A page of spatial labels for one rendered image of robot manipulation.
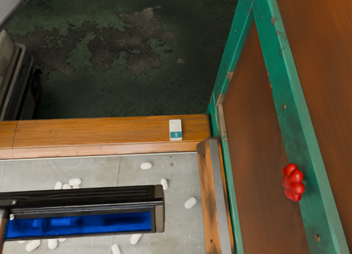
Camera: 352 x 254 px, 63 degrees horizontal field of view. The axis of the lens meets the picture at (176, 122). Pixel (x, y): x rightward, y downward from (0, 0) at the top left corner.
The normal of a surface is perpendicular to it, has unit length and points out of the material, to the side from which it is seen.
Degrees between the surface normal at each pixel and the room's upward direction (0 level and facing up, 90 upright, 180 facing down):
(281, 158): 90
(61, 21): 0
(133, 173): 0
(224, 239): 0
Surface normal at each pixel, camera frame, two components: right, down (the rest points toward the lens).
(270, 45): -1.00, 0.04
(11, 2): 0.18, 0.51
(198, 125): 0.04, -0.44
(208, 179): -0.90, -0.14
